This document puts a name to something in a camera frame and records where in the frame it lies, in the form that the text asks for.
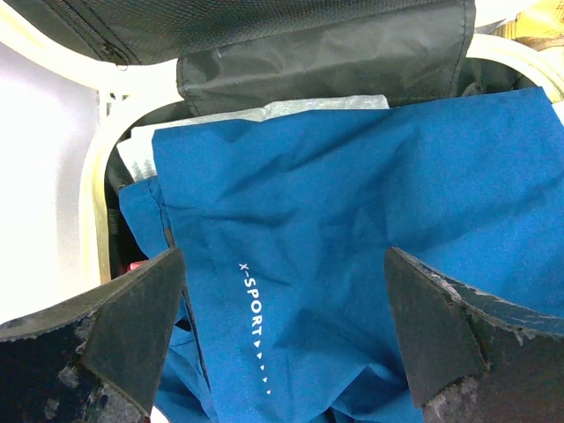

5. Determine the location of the yellow suitcase with black lining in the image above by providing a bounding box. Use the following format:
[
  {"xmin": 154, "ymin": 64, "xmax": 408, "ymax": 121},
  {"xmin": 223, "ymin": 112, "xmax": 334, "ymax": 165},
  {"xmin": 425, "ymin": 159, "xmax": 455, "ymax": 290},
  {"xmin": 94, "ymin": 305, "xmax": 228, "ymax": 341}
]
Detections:
[{"xmin": 0, "ymin": 0, "xmax": 564, "ymax": 287}]

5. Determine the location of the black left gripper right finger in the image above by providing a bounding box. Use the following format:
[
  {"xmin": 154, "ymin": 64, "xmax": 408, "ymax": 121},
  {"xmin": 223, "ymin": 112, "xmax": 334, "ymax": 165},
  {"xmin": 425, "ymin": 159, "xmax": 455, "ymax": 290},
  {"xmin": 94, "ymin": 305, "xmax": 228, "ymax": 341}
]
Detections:
[{"xmin": 384, "ymin": 248, "xmax": 563, "ymax": 422}]

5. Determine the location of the yellow plaid shirt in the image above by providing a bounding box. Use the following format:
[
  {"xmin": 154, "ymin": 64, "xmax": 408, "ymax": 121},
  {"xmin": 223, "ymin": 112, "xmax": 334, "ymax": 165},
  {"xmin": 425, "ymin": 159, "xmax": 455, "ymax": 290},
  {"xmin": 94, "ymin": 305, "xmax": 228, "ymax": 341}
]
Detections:
[{"xmin": 491, "ymin": 0, "xmax": 563, "ymax": 51}]

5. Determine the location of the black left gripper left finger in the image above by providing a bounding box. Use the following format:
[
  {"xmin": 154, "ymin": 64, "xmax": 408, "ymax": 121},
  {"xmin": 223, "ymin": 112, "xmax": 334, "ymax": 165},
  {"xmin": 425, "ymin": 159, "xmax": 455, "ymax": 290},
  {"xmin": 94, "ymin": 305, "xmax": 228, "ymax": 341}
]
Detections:
[{"xmin": 1, "ymin": 249, "xmax": 185, "ymax": 422}]

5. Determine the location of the grey cloth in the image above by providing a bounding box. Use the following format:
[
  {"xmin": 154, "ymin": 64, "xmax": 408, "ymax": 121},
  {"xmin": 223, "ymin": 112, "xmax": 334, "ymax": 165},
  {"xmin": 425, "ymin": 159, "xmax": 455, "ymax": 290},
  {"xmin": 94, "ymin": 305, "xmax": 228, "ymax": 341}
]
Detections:
[{"xmin": 116, "ymin": 95, "xmax": 390, "ymax": 182}]

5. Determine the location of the pink bear print garment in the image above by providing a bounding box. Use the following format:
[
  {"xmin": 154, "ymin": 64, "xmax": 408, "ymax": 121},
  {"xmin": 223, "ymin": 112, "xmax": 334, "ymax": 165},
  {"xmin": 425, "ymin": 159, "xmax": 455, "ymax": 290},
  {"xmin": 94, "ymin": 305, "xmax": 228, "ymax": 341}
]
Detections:
[{"xmin": 126, "ymin": 260, "xmax": 145, "ymax": 272}]

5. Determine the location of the navy blue sport shirt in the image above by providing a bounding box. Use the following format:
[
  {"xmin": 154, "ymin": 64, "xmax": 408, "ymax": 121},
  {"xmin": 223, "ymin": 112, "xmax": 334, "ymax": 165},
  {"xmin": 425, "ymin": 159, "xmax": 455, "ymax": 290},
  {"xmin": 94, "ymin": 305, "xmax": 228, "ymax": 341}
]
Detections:
[{"xmin": 119, "ymin": 87, "xmax": 563, "ymax": 422}]

